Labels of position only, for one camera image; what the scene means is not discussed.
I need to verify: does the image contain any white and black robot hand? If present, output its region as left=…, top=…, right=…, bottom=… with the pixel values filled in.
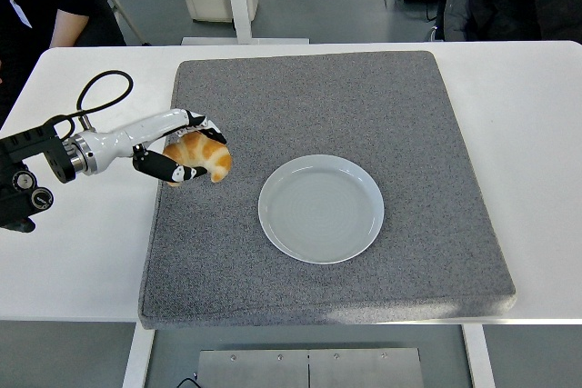
left=85, top=107, right=228, bottom=185

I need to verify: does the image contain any golden croissant bread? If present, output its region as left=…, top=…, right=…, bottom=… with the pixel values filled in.
left=162, top=131, right=233, bottom=187

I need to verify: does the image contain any pale grey round plate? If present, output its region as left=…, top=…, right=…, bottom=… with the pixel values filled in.
left=257, top=154, right=386, bottom=265

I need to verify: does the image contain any grey metal plate with screws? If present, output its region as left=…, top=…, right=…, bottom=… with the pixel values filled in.
left=196, top=347, right=425, bottom=388

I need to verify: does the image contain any grey felt mat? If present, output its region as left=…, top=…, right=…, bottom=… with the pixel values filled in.
left=137, top=49, right=518, bottom=331

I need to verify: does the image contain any white table leg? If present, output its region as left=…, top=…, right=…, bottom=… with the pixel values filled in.
left=461, top=323, right=497, bottom=388
left=121, top=322, right=156, bottom=388

